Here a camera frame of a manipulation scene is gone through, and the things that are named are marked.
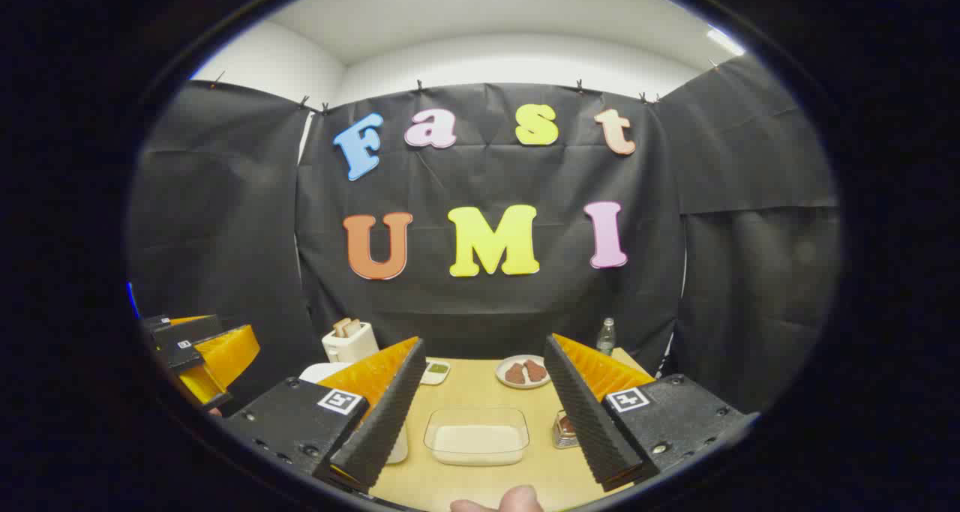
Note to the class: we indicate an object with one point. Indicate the clear plastic container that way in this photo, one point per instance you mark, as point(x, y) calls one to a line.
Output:
point(477, 416)

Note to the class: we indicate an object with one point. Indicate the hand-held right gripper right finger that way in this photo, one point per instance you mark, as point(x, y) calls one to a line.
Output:
point(581, 414)

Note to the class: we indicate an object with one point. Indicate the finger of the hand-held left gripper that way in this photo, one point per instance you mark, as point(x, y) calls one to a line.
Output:
point(229, 351)
point(161, 321)

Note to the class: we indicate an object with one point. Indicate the white toaster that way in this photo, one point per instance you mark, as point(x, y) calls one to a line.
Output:
point(352, 345)

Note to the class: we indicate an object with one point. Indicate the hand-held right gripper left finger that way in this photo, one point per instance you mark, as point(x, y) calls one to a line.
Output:
point(386, 414)

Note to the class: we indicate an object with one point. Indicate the round white plate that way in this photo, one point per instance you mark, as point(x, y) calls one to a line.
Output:
point(501, 377)

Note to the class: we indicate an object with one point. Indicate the green glass bottle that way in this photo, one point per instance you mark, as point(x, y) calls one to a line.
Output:
point(606, 338)

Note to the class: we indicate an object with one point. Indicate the white divided bean dish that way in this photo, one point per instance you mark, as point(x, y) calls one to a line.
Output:
point(435, 372)

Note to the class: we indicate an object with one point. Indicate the black backdrop cloth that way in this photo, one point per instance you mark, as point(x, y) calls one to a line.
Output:
point(525, 309)

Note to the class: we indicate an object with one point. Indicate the toast bread slice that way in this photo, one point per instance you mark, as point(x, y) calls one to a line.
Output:
point(354, 324)
point(341, 326)

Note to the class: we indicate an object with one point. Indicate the brown meat piece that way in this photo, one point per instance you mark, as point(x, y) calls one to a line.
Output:
point(535, 370)
point(514, 375)

